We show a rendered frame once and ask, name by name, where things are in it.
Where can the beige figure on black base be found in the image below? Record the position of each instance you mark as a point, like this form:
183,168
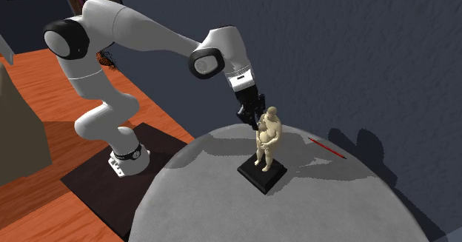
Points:
266,151

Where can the round grey table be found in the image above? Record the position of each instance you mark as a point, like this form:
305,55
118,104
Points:
325,205

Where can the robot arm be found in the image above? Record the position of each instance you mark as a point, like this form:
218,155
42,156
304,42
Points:
108,97

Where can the red pen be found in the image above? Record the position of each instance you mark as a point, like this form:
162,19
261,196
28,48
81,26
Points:
327,148

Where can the beige furniture piece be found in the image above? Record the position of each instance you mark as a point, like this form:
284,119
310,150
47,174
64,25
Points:
18,140

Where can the dark robot stand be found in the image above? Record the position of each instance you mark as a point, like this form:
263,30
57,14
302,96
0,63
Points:
108,194

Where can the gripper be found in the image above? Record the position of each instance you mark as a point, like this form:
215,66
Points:
247,96

